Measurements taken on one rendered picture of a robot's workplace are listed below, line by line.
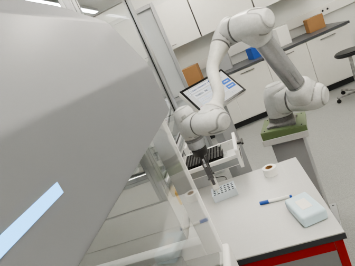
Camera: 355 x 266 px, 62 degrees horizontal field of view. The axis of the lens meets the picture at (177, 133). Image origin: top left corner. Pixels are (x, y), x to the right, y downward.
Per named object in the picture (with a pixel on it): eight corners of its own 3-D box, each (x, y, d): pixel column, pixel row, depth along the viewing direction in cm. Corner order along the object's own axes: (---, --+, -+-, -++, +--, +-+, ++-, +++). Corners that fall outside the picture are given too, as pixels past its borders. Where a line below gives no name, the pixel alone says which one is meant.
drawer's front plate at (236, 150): (240, 146, 182) (233, 131, 179) (244, 167, 155) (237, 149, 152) (237, 148, 182) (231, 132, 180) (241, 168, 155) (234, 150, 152)
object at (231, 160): (236, 146, 181) (233, 138, 179) (240, 164, 156) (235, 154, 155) (177, 168, 190) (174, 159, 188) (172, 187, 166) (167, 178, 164)
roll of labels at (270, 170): (275, 168, 152) (272, 162, 151) (280, 173, 145) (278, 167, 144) (262, 173, 152) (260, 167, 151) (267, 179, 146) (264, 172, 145)
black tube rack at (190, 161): (224, 153, 179) (220, 144, 177) (225, 165, 162) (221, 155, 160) (190, 165, 184) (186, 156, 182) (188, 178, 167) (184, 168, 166)
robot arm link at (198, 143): (202, 130, 143) (206, 141, 145) (184, 137, 144) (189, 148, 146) (203, 135, 135) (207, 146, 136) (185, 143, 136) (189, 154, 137)
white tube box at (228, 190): (235, 186, 152) (233, 180, 151) (238, 194, 144) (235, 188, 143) (213, 195, 153) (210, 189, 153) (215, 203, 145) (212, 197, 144)
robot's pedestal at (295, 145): (336, 204, 221) (307, 113, 202) (342, 231, 195) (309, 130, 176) (295, 210, 234) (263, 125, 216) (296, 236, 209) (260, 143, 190)
